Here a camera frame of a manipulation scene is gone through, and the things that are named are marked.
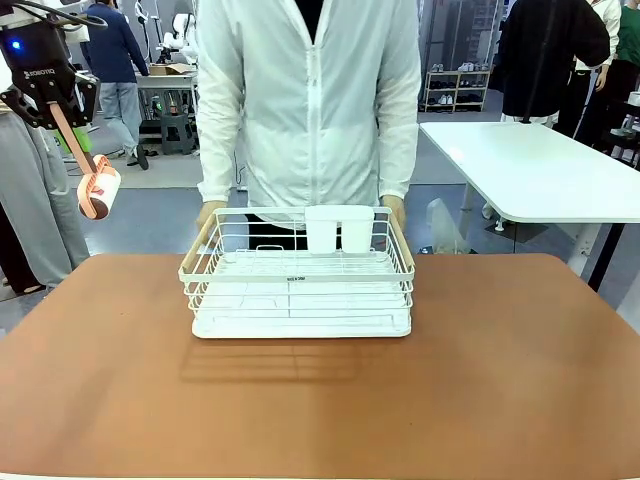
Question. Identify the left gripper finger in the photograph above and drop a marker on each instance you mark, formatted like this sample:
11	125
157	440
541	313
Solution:
82	135
22	107

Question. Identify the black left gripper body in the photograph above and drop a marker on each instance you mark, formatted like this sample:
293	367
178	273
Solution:
37	65

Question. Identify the pink lint roller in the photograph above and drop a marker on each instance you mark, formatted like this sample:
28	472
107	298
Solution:
100	192

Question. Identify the person's right hand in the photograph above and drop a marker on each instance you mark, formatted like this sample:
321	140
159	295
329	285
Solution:
210	212

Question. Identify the person's left hand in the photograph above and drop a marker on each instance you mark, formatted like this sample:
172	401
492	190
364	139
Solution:
396	210

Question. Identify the person in navy jacket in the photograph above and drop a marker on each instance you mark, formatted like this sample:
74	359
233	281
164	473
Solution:
120	65

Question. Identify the person in grey trousers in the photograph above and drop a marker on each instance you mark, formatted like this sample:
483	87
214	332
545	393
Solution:
35	200

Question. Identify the grey step stool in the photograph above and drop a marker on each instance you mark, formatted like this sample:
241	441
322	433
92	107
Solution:
176	132

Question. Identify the background work table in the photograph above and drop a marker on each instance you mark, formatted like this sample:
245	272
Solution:
167	82

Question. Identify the cardboard box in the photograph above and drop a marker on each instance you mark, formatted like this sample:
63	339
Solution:
170	69

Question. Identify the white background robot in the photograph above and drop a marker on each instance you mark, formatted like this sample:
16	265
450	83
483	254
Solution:
182	35

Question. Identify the person in white jacket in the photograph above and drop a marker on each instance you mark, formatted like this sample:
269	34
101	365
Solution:
307	100

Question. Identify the white cutlery holder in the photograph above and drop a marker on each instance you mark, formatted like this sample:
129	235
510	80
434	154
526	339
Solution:
340	227

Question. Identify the white drain tray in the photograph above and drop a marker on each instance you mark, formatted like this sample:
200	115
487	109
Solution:
300	327

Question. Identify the clear plastic bag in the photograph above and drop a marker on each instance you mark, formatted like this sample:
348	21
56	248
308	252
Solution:
447	230

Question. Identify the shoe rack with shoes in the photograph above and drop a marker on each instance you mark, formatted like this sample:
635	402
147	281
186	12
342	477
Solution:
457	92

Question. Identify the white side table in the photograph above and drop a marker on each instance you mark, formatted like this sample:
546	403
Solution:
530	170

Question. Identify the person in black coat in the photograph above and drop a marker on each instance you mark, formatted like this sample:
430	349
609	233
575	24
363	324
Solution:
547	55

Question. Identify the person in cream top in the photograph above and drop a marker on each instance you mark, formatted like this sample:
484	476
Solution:
597	30

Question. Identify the person in green top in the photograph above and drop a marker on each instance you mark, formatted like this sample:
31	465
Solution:
625	55

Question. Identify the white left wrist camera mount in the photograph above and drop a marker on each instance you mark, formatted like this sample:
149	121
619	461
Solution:
77	34

